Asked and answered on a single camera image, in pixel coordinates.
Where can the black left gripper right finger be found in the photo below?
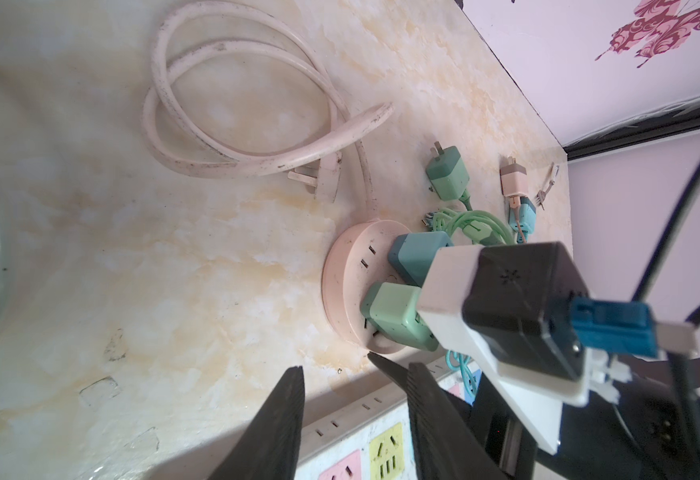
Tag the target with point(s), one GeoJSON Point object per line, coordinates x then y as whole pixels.
{"type": "Point", "coordinates": [449, 442]}

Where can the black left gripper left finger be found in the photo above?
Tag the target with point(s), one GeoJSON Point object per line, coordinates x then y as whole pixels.
{"type": "Point", "coordinates": [270, 446]}

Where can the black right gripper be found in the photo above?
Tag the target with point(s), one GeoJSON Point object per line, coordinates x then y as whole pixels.
{"type": "Point", "coordinates": [488, 417]}

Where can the teal USB charger plug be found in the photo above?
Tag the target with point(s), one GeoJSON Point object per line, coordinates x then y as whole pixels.
{"type": "Point", "coordinates": [412, 254]}

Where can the light green charger plug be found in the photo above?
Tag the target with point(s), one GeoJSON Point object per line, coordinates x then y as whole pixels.
{"type": "Point", "coordinates": [449, 176]}

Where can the pink USB charger plug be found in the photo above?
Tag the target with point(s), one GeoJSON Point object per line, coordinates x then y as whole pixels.
{"type": "Point", "coordinates": [514, 182]}

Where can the green USB charger plug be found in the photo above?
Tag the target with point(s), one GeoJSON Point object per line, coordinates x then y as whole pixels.
{"type": "Point", "coordinates": [391, 308]}

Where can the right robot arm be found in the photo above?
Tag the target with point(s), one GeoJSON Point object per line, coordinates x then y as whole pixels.
{"type": "Point", "coordinates": [653, 434]}

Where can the white multicolour power strip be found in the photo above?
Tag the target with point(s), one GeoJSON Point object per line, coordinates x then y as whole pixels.
{"type": "Point", "coordinates": [367, 437]}

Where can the round pink power socket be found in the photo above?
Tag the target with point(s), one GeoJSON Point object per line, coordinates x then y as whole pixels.
{"type": "Point", "coordinates": [357, 260]}

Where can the metal fork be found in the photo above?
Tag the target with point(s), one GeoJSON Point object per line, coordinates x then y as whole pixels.
{"type": "Point", "coordinates": [542, 194]}

